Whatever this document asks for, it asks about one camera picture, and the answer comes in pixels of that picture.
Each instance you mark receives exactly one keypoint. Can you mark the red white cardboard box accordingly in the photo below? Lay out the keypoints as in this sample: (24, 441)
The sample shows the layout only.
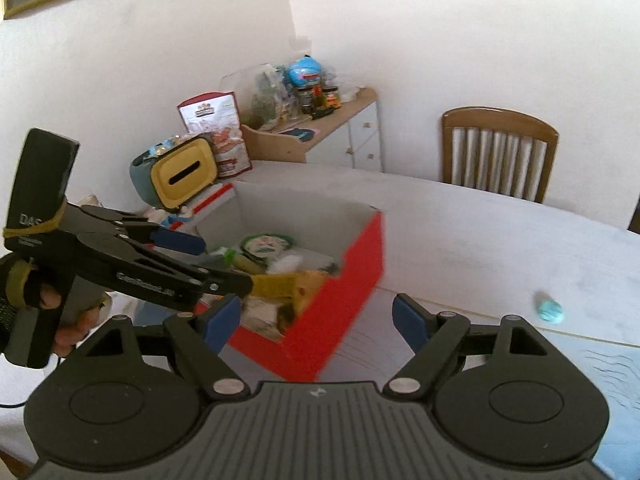
(320, 259)

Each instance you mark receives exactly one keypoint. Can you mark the yellow teal tissue box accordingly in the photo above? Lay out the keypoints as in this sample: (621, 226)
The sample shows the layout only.
(170, 179)

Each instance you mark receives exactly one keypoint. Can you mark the red white snack bag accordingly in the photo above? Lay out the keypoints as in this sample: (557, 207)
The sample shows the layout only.
(216, 116)

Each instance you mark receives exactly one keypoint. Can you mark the wooden dining chair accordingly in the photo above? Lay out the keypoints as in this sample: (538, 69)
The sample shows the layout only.
(498, 151)

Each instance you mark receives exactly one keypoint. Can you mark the blue patterned table mat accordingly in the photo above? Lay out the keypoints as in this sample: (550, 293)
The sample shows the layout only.
(373, 350)

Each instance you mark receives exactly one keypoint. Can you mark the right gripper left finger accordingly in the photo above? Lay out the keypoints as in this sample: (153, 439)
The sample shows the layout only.
(195, 344)

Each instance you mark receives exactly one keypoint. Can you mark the wooden white sideboard cabinet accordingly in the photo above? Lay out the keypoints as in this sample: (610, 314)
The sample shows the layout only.
(350, 137)

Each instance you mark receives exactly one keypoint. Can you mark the blue round toy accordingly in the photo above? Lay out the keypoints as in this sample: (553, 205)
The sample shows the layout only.
(305, 72)

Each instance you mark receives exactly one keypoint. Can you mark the yellow cardboard box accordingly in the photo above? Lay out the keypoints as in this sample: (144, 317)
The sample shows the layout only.
(298, 289)

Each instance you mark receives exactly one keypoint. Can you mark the person's left hand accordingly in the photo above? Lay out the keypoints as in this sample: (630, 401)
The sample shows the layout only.
(68, 336)

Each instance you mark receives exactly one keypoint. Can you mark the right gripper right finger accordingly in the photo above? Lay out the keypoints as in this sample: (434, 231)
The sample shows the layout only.
(435, 339)

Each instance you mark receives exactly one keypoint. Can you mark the white plastic bag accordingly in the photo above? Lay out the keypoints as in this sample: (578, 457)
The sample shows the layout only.
(285, 264)

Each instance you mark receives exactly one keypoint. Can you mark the green rimmed plush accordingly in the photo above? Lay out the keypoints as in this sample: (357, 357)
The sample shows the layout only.
(265, 247)

